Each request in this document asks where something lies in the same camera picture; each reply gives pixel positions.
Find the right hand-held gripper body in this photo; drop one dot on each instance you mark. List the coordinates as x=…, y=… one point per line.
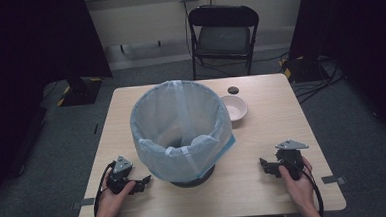
x=290, y=161

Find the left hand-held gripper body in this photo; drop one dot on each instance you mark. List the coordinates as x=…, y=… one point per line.
x=121, y=176

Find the person's left hand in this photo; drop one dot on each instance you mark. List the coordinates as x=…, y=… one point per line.
x=111, y=203

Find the person's right hand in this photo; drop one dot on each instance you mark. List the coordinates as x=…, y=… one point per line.
x=298, y=189

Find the grey tape strip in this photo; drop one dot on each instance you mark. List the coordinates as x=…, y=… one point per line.
x=333, y=180
x=84, y=203

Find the dark round trash bin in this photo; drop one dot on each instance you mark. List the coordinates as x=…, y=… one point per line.
x=193, y=182

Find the small black floor tape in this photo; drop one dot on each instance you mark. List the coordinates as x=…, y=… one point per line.
x=96, y=129

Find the white bowl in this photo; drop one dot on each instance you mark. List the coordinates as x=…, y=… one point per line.
x=236, y=108

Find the bin with blue bag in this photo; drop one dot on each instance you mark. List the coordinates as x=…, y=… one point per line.
x=182, y=129

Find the black round table grommet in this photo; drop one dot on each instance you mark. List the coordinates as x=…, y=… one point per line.
x=233, y=90

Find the black stand base yellow stripes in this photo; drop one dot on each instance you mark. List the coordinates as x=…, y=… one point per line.
x=81, y=92
x=304, y=70

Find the black folding chair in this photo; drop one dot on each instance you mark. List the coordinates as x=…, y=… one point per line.
x=224, y=36

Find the black curtain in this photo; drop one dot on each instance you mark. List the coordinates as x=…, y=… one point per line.
x=361, y=39
x=28, y=63

